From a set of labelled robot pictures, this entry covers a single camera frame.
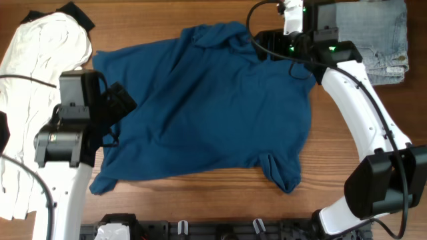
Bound blue polo shirt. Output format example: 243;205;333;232
90;22;315;195

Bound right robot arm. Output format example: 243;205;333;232
251;1;426;239

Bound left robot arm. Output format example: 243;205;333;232
33;70;137;239

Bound white garment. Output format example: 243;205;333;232
0;12;93;221

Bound folded light blue jeans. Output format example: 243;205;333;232
336;0;409;85

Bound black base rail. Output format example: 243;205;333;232
79;219;373;240

